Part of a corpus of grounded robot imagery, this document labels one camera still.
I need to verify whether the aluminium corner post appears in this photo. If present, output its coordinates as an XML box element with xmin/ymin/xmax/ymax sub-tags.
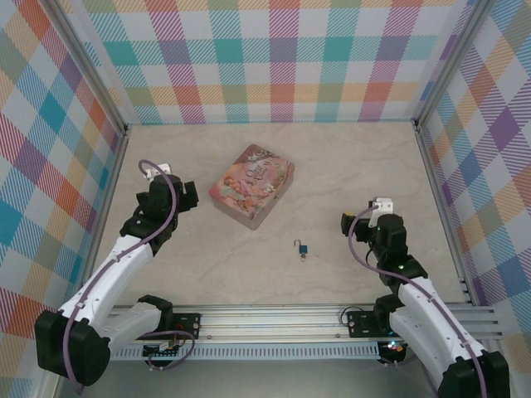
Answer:
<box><xmin>412</xmin><ymin>0</ymin><xmax>490</xmax><ymax>130</ymax></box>
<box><xmin>40</xmin><ymin>0</ymin><xmax>130</xmax><ymax>136</ymax></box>

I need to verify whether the white slotted cable duct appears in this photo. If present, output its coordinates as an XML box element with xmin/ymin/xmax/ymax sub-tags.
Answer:
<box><xmin>108</xmin><ymin>341</ymin><xmax>382</xmax><ymax>362</ymax></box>

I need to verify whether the long aluminium base rail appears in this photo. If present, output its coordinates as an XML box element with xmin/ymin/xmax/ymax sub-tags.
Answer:
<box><xmin>103</xmin><ymin>303</ymin><xmax>504</xmax><ymax>344</ymax></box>

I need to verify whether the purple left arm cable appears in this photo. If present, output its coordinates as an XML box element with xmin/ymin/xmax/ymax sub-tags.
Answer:
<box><xmin>61</xmin><ymin>158</ymin><xmax>197</xmax><ymax>397</ymax></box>

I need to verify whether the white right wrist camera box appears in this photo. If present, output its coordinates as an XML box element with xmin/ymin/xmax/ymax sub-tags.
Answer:
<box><xmin>368</xmin><ymin>197</ymin><xmax>395</xmax><ymax>218</ymax></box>

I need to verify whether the pink illustrated tin box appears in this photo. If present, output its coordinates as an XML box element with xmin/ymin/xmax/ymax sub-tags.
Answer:
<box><xmin>208</xmin><ymin>143</ymin><xmax>296</xmax><ymax>231</ymax></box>

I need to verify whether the aluminium side rail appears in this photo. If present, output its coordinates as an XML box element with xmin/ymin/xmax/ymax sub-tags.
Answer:
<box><xmin>73</xmin><ymin>124</ymin><xmax>132</xmax><ymax>310</ymax></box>
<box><xmin>413</xmin><ymin>122</ymin><xmax>477</xmax><ymax>308</ymax></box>

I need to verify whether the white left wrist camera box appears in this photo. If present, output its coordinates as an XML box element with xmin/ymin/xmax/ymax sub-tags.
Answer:
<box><xmin>144</xmin><ymin>162</ymin><xmax>173</xmax><ymax>181</ymax></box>

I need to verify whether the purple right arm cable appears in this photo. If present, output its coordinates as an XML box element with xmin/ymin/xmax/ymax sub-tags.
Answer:
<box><xmin>347</xmin><ymin>206</ymin><xmax>490</xmax><ymax>398</ymax></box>

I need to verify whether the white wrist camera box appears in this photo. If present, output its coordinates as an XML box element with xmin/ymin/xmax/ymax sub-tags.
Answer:
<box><xmin>368</xmin><ymin>197</ymin><xmax>395</xmax><ymax>218</ymax></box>
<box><xmin>144</xmin><ymin>162</ymin><xmax>173</xmax><ymax>181</ymax></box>

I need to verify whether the aluminium frame leg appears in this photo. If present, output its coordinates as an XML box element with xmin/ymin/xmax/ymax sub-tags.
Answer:
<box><xmin>38</xmin><ymin>377</ymin><xmax>59</xmax><ymax>398</ymax></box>
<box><xmin>483</xmin><ymin>337</ymin><xmax>509</xmax><ymax>358</ymax></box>

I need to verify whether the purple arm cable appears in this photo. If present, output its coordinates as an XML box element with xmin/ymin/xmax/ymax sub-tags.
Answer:
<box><xmin>347</xmin><ymin>206</ymin><xmax>490</xmax><ymax>398</ymax></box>
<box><xmin>61</xmin><ymin>158</ymin><xmax>197</xmax><ymax>397</ymax></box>

